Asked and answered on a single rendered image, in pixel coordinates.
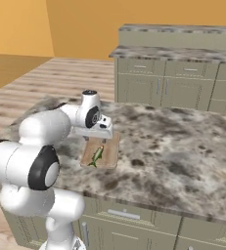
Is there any grey-green narrow drawer front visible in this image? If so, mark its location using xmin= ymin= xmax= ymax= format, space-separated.
xmin=179 ymin=216 xmax=226 ymax=247

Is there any green fish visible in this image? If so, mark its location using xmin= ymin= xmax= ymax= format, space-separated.
xmin=87 ymin=145 xmax=106 ymax=169

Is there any silver drawer handle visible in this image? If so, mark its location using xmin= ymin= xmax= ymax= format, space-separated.
xmin=107 ymin=208 xmax=141 ymax=221

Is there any grey-green wide drawer front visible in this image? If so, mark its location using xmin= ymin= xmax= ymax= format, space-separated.
xmin=83 ymin=196 xmax=183 ymax=236

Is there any grey-green cupboard run with worktop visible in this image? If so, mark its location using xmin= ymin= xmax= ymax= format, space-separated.
xmin=109 ymin=23 xmax=226 ymax=115

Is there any wooden cutting board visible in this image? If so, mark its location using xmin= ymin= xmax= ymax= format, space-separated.
xmin=79 ymin=131 xmax=121 ymax=171

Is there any grey-green cupboard door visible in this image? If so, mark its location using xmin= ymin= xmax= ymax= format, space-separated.
xmin=72 ymin=215 xmax=178 ymax=250

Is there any grey-green cabinet side panel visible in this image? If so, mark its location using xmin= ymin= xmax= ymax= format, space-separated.
xmin=0 ymin=191 xmax=51 ymax=250

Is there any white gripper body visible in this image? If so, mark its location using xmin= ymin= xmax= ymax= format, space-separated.
xmin=71 ymin=125 xmax=114 ymax=141

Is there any silver cupboard door handle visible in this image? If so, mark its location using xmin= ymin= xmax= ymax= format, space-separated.
xmin=81 ymin=222 xmax=90 ymax=247

